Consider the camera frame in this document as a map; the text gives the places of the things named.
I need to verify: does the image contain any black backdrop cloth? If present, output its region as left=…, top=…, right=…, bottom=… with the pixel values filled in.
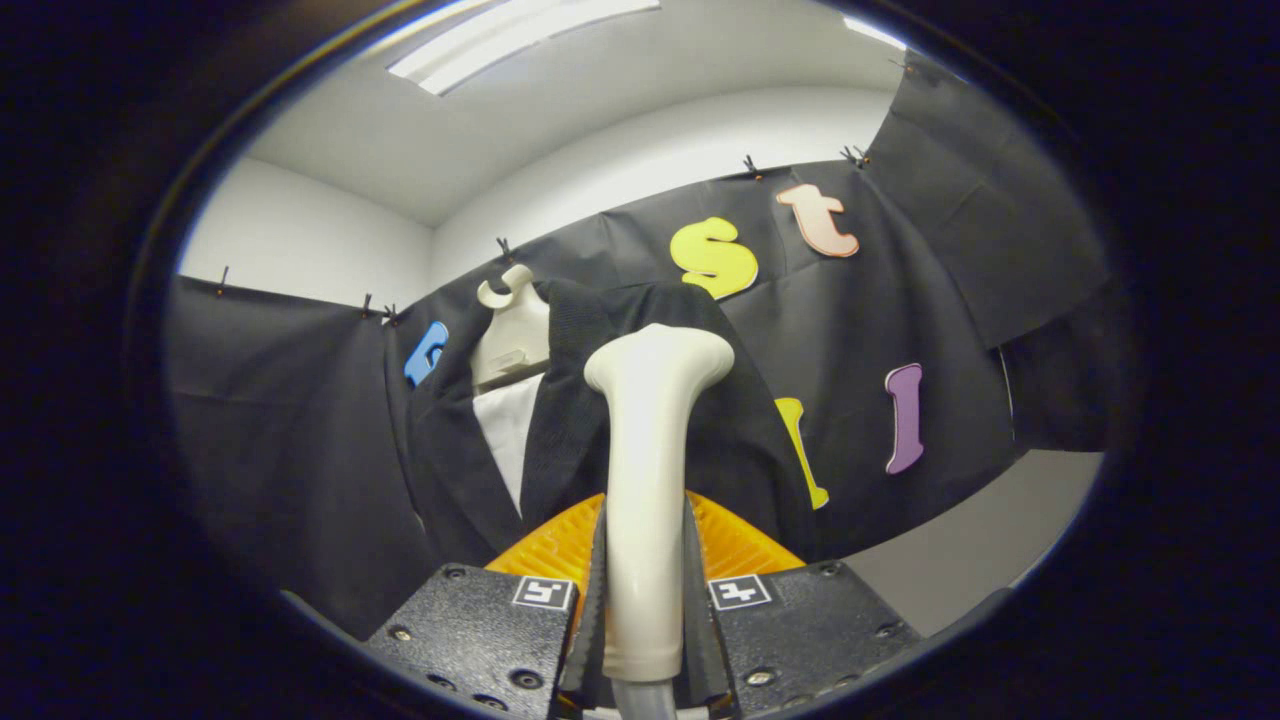
left=165, top=50, right=1116, bottom=641

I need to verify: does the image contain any white garment steamer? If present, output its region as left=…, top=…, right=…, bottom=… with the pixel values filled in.
left=584, top=323, right=736, bottom=720

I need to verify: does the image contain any black jacket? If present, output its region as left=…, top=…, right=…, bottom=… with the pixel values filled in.
left=405, top=280, right=816, bottom=566

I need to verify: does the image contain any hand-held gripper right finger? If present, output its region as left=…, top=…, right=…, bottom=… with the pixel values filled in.
left=683, top=490, right=923, bottom=717

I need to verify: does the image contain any grey cabinet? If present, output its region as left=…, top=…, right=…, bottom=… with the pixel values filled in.
left=845, top=450, right=1106, bottom=636

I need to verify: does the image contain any white mannequin torso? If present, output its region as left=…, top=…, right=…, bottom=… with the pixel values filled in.
left=470, top=265, right=553, bottom=516

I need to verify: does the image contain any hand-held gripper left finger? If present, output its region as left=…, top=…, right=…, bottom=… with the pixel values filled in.
left=362, top=492, right=608, bottom=720

